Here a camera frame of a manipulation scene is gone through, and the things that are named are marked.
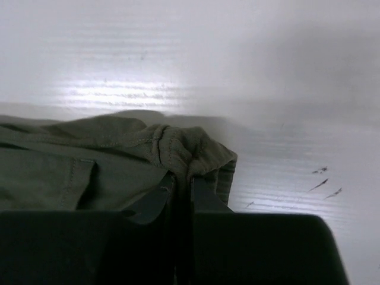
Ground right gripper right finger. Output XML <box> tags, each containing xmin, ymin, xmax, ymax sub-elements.
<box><xmin>191</xmin><ymin>178</ymin><xmax>349</xmax><ymax>285</ymax></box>

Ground dark green shorts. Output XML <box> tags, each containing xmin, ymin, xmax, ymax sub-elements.
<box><xmin>0</xmin><ymin>115</ymin><xmax>239</xmax><ymax>212</ymax></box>

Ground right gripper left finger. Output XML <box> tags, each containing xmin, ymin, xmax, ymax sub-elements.
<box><xmin>1</xmin><ymin>174</ymin><xmax>175</xmax><ymax>284</ymax></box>

